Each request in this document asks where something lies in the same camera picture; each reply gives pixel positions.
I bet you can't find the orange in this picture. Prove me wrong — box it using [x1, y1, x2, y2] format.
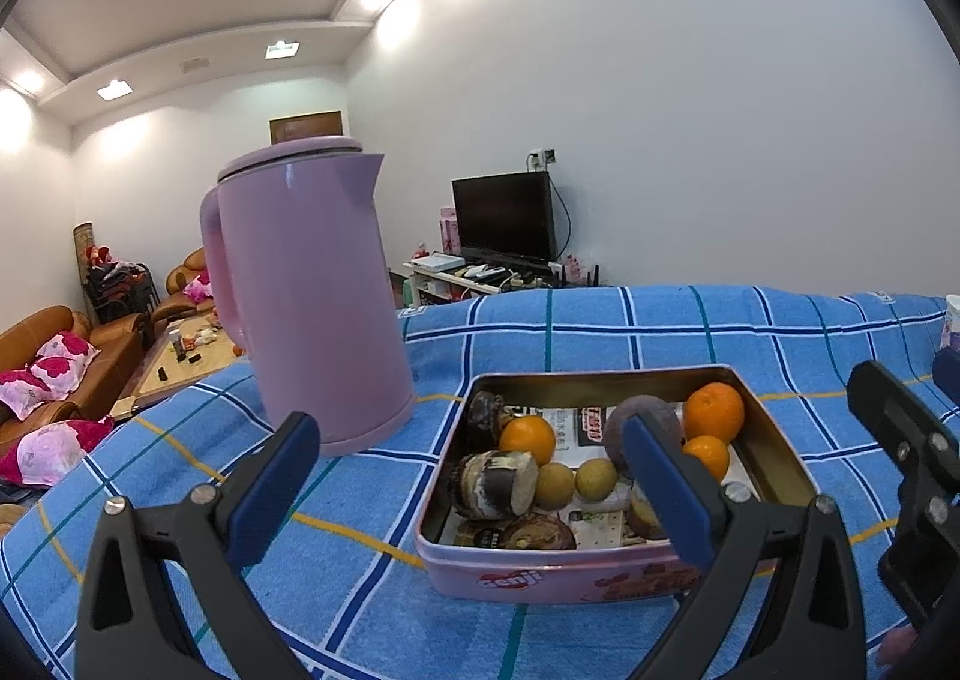
[681, 436, 731, 484]
[499, 416, 557, 467]
[684, 384, 746, 442]

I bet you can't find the blue checked towel blanket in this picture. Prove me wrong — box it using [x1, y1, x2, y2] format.
[0, 284, 960, 680]

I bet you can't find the pink electric kettle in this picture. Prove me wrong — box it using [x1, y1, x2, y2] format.
[199, 134, 419, 457]

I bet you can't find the purple radish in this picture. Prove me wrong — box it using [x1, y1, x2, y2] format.
[604, 395, 685, 478]

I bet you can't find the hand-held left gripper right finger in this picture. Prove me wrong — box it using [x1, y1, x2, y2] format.
[621, 411, 878, 680]

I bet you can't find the black television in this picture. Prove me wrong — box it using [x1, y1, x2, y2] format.
[451, 172, 560, 265]

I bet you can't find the small yellow loquat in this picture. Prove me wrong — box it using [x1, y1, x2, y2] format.
[534, 462, 577, 510]
[575, 459, 620, 501]

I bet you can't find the wooden coffee table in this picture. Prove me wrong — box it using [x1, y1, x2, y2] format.
[109, 320, 250, 422]

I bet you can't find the person's right hand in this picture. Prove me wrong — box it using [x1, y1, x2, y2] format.
[877, 624, 928, 667]

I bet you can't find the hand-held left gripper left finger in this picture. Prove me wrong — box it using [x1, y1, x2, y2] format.
[75, 410, 323, 680]

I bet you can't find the brown wooden door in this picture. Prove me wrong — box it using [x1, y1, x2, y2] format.
[270, 112, 344, 145]

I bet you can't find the black power cable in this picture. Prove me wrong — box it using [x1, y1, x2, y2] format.
[550, 168, 576, 262]

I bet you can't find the white television stand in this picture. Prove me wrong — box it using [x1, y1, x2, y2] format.
[401, 258, 601, 311]

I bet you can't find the black router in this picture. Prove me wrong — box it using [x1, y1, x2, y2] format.
[547, 262, 601, 289]

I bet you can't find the pink tin box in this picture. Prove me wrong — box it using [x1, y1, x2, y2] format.
[415, 365, 818, 606]

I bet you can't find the brown leather sofa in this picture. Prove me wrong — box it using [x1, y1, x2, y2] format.
[0, 305, 147, 493]

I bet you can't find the chair with clothes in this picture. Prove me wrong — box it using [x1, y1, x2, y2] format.
[82, 245, 158, 328]

